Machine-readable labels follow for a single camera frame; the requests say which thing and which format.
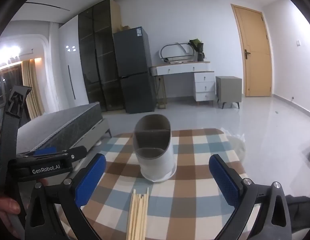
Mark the light wooden door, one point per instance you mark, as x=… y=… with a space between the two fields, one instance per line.
x=252 y=55

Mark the beige curtain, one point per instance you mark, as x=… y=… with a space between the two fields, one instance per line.
x=32 y=92

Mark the dark grey fridge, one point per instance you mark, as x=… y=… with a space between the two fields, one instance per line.
x=132 y=55

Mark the person's left hand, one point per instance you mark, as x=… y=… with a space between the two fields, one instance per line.
x=6 y=206

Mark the checked tablecloth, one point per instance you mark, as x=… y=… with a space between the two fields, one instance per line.
x=195 y=142

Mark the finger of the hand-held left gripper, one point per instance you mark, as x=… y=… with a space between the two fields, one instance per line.
x=45 y=151

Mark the oval mirror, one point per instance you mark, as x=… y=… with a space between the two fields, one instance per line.
x=175 y=52

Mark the dark glass cabinet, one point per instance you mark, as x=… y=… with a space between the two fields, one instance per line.
x=95 y=55

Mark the white grey utensil holder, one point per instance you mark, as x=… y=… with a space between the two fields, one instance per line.
x=157 y=162

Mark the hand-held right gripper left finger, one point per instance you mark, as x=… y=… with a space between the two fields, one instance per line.
x=91 y=177

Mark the dark grey quilted mattress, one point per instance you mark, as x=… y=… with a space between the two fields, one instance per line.
x=65 y=120

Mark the bundle of wooden chopsticks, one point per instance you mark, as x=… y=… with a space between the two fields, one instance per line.
x=138 y=217

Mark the white dressing table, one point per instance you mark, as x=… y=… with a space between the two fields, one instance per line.
x=180 y=68

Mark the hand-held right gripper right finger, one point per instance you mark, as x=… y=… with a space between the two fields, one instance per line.
x=225 y=180

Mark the dark window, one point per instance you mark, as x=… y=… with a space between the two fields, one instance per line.
x=10 y=77

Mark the white wardrobe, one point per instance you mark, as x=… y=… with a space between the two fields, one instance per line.
x=63 y=80

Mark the grey nightstand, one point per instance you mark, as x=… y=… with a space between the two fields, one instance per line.
x=228 y=90

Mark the white plastic bag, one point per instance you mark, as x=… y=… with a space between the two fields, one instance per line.
x=238 y=145

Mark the dark cloth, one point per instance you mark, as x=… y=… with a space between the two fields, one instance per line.
x=302 y=217

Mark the green plant bunch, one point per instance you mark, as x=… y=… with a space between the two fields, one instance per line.
x=196 y=45

